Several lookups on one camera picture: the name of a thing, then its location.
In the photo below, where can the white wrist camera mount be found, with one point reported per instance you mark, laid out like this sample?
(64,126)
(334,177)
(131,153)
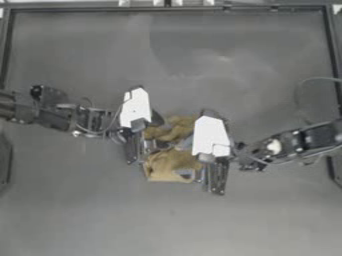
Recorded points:
(210,135)
(135,108)

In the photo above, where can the tan camouflage t-shirt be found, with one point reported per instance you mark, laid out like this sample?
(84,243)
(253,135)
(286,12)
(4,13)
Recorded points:
(171,153)

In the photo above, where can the silver metal bracket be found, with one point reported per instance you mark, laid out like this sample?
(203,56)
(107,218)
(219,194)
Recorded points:
(123,2)

